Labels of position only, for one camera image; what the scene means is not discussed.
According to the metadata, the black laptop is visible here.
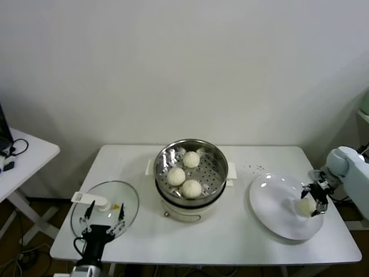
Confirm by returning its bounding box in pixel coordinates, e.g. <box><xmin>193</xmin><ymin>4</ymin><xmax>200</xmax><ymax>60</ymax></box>
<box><xmin>0</xmin><ymin>102</ymin><xmax>14</xmax><ymax>153</ymax></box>

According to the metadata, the white steamed baozi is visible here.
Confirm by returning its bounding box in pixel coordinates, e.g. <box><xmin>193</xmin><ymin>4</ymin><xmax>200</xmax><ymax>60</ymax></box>
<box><xmin>296</xmin><ymin>199</ymin><xmax>318</xmax><ymax>218</ymax></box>
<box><xmin>183</xmin><ymin>151</ymin><xmax>201</xmax><ymax>169</ymax></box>
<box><xmin>180</xmin><ymin>179</ymin><xmax>203</xmax><ymax>200</ymax></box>
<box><xmin>167</xmin><ymin>167</ymin><xmax>186</xmax><ymax>186</ymax></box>

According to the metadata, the white shelf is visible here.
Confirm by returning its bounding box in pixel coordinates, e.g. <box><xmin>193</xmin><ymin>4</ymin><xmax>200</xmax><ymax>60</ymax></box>
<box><xmin>356</xmin><ymin>110</ymin><xmax>369</xmax><ymax>129</ymax></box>

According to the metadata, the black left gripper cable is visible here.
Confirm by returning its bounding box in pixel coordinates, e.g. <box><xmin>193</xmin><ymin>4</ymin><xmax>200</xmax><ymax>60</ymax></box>
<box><xmin>73</xmin><ymin>236</ymin><xmax>87</xmax><ymax>256</ymax></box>

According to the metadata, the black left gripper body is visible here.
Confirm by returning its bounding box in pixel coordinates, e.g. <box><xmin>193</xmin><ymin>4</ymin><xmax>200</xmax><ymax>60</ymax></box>
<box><xmin>81</xmin><ymin>224</ymin><xmax>115</xmax><ymax>244</ymax></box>

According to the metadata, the black looped cable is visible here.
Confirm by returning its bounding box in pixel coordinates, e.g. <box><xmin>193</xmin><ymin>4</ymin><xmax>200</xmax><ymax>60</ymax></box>
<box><xmin>4</xmin><ymin>138</ymin><xmax>29</xmax><ymax>158</ymax></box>

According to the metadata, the glass lid with white handle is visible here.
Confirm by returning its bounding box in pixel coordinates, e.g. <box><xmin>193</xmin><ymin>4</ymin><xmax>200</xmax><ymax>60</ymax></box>
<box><xmin>70</xmin><ymin>181</ymin><xmax>140</xmax><ymax>242</ymax></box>

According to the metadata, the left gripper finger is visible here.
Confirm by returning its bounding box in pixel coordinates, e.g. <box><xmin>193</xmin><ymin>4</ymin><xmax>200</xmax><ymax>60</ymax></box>
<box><xmin>79</xmin><ymin>200</ymin><xmax>96</xmax><ymax>233</ymax></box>
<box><xmin>107</xmin><ymin>203</ymin><xmax>127</xmax><ymax>235</ymax></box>

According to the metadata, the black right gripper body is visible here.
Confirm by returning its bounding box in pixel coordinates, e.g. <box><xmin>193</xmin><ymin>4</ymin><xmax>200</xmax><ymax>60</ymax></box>
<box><xmin>309</xmin><ymin>181</ymin><xmax>330</xmax><ymax>205</ymax></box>

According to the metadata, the steel steamer basket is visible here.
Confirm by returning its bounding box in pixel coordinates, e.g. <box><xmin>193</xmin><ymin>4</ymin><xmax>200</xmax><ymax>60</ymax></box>
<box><xmin>153</xmin><ymin>139</ymin><xmax>229</xmax><ymax>203</ymax></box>

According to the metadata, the white floor cable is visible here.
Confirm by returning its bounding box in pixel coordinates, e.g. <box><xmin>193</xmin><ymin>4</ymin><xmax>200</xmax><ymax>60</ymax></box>
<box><xmin>0</xmin><ymin>244</ymin><xmax>51</xmax><ymax>277</ymax></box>

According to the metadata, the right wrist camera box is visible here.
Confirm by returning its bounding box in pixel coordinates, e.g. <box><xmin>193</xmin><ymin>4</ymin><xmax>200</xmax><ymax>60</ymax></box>
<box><xmin>308</xmin><ymin>169</ymin><xmax>333</xmax><ymax>186</ymax></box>

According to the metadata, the white furniture foot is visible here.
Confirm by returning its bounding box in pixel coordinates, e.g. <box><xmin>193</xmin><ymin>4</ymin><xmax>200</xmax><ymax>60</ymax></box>
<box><xmin>344</xmin><ymin>212</ymin><xmax>369</xmax><ymax>231</ymax></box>

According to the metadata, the white side table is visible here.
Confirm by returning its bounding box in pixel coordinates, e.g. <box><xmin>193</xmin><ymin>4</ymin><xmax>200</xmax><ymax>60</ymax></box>
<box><xmin>0</xmin><ymin>126</ymin><xmax>61</xmax><ymax>246</ymax></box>

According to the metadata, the white round plate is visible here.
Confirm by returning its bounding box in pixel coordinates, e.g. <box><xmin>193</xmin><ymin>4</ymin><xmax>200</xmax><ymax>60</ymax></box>
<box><xmin>249</xmin><ymin>173</ymin><xmax>324</xmax><ymax>241</ymax></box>

